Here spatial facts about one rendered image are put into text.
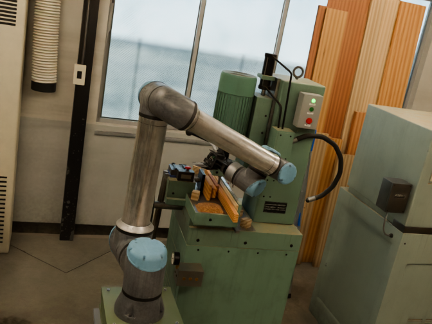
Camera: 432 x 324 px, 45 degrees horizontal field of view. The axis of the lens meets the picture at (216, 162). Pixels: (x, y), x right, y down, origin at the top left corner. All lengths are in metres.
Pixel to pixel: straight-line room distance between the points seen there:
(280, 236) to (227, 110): 0.66
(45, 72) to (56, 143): 0.55
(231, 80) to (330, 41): 1.65
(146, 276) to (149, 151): 0.46
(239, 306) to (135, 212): 0.92
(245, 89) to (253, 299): 1.05
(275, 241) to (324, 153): 1.49
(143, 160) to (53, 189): 1.98
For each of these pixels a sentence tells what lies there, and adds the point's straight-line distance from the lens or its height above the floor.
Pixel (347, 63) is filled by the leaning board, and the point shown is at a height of 1.55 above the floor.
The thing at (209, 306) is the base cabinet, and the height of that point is 0.38.
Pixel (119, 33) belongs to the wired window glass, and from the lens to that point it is 3.73.
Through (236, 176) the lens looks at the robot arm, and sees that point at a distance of 2.25.
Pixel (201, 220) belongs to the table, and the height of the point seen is 0.87.
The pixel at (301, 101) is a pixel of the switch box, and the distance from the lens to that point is 2.48.
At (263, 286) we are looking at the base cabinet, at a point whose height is 0.51.
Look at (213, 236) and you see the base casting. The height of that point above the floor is 0.76.
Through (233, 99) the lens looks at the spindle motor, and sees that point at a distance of 2.45.
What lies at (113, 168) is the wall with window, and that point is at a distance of 3.86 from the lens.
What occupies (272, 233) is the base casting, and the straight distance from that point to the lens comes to 2.59.
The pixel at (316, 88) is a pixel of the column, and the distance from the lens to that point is 2.54.
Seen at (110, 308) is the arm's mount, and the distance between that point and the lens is 2.11.
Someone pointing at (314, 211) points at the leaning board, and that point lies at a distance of 4.13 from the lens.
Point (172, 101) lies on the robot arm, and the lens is 1.83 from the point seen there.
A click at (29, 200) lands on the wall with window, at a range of 3.93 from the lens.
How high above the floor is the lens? 1.80
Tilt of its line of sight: 16 degrees down
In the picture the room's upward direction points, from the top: 11 degrees clockwise
